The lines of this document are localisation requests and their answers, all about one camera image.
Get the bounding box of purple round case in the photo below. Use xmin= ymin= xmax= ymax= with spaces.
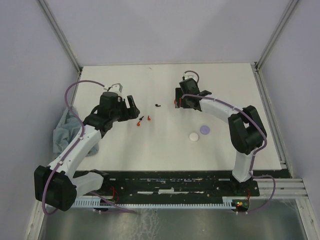
xmin=199 ymin=125 xmax=211 ymax=135

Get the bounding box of white earbud charging case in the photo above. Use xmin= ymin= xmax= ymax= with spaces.
xmin=188 ymin=132 xmax=200 ymax=142

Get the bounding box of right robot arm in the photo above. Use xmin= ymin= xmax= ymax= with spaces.
xmin=175 ymin=77 xmax=268 ymax=196

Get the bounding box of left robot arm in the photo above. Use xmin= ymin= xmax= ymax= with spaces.
xmin=34 ymin=91 xmax=140 ymax=212

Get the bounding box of blue cloth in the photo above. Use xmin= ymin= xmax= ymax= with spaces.
xmin=52 ymin=104 xmax=100 ymax=158

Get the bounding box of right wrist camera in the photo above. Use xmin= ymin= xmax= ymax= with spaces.
xmin=183 ymin=71 xmax=198 ymax=80

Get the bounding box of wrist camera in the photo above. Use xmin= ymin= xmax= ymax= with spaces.
xmin=107 ymin=83 xmax=123 ymax=97
xmin=183 ymin=71 xmax=198 ymax=80

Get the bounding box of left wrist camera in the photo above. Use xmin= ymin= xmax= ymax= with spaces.
xmin=107 ymin=83 xmax=123 ymax=97

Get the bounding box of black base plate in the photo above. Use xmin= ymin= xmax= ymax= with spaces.
xmin=97 ymin=170 xmax=260 ymax=204

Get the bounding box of left aluminium frame post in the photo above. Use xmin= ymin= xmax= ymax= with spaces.
xmin=36 ymin=0 xmax=82 ymax=73

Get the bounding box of aluminium frame post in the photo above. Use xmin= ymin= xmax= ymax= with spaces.
xmin=254 ymin=0 xmax=301 ymax=72
xmin=36 ymin=0 xmax=82 ymax=73

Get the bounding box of light blue cable duct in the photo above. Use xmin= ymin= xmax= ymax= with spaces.
xmin=69 ymin=196 xmax=237 ymax=209

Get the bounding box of right aluminium frame post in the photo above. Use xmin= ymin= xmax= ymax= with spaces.
xmin=254 ymin=0 xmax=301 ymax=72

